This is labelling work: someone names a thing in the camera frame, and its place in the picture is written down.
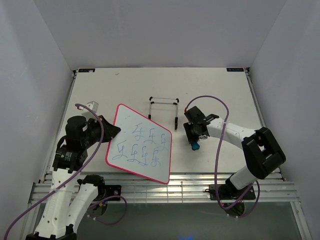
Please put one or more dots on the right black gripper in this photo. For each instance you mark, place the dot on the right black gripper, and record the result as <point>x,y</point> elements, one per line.
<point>187,126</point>

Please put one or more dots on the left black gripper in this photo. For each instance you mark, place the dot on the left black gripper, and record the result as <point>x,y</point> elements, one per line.
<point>111,130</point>

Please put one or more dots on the blue whiteboard eraser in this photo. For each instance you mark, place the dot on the blue whiteboard eraser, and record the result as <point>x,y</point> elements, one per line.
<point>195,146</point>

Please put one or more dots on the pink framed whiteboard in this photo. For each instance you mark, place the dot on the pink framed whiteboard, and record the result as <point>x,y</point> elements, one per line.
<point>142,147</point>

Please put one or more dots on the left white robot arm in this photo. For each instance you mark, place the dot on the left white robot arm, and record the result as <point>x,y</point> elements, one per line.
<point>72,196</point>

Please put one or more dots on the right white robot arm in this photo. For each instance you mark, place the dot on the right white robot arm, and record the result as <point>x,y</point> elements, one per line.
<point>261,150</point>

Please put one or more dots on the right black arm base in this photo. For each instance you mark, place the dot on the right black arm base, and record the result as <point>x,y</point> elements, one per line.
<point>220,192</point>

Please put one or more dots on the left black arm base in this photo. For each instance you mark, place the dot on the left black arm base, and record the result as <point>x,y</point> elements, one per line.
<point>111,190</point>

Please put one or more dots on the black metal whiteboard stand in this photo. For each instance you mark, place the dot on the black metal whiteboard stand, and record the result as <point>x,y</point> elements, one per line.
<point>164,105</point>

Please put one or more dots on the left blue table label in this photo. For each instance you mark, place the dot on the left blue table label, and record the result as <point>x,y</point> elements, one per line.
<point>86,70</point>

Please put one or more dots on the blue table label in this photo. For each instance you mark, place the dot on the blue table label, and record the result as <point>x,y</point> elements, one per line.
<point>86,70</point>
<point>234,69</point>

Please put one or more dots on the right blue table label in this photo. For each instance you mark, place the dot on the right blue table label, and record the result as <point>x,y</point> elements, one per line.
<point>234,69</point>

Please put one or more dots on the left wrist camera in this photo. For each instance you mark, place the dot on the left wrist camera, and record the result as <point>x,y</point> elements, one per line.
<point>88,109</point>

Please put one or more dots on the aluminium frame rail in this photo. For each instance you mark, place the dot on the aluminium frame rail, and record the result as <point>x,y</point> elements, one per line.
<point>190,188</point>

